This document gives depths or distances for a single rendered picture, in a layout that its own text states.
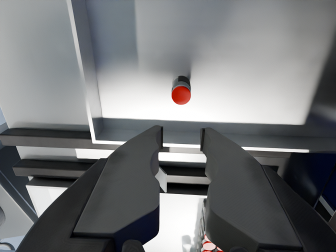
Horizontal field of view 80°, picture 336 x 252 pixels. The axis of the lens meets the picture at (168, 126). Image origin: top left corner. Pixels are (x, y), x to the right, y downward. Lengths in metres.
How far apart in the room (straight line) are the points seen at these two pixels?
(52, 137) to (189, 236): 0.30
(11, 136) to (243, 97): 0.32
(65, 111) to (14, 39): 0.10
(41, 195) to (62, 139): 0.13
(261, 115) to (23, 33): 0.31
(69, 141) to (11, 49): 0.13
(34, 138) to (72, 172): 0.07
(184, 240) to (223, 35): 0.36
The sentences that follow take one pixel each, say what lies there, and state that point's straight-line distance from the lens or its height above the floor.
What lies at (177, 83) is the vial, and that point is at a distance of 0.22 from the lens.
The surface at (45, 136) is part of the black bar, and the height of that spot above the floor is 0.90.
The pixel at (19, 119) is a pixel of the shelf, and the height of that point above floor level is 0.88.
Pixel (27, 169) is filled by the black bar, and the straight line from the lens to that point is 0.38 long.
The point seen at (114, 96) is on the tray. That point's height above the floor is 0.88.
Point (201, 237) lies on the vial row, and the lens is 0.39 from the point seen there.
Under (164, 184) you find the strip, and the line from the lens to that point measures 0.27.
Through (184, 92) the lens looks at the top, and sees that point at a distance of 0.21.
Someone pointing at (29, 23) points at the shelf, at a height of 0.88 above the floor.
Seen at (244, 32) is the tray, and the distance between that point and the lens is 0.26.
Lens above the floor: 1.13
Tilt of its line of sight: 62 degrees down
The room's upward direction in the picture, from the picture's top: 173 degrees counter-clockwise
